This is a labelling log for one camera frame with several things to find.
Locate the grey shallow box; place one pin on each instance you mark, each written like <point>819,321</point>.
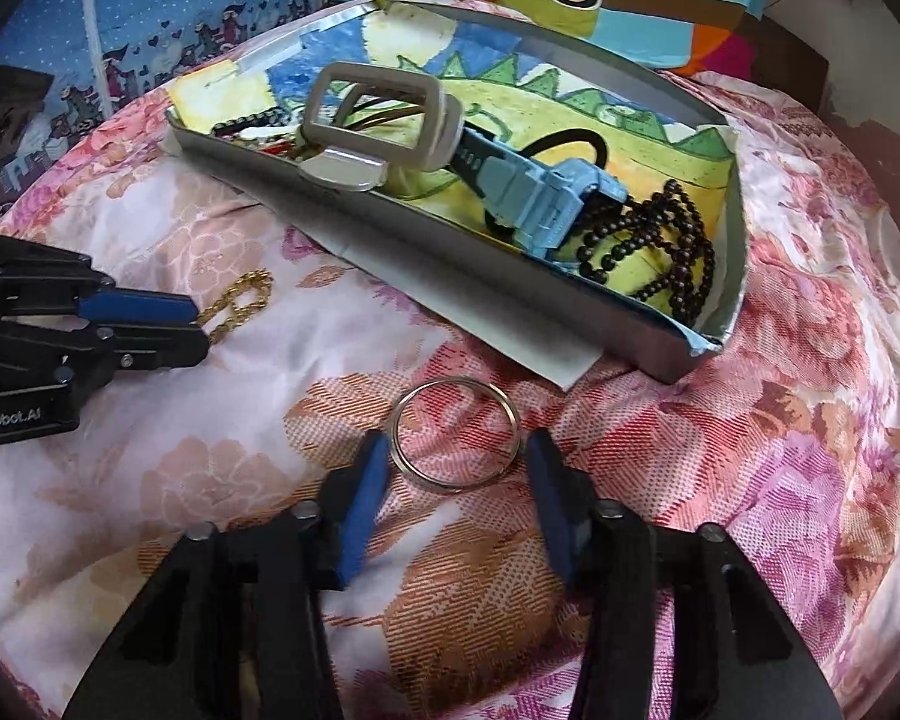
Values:
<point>495,292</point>

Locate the dark wooden headboard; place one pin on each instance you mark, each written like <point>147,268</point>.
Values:
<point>795,52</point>

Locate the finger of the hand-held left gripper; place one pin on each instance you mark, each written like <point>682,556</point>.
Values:
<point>157,349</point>
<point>142,309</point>

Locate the striped monkey pillow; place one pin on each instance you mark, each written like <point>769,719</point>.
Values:
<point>645,0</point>

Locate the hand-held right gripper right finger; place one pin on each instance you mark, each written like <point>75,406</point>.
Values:
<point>551,510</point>

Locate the pink floral blanket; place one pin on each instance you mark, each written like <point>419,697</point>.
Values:
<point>720,502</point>

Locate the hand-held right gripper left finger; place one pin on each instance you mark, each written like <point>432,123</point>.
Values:
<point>360,502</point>

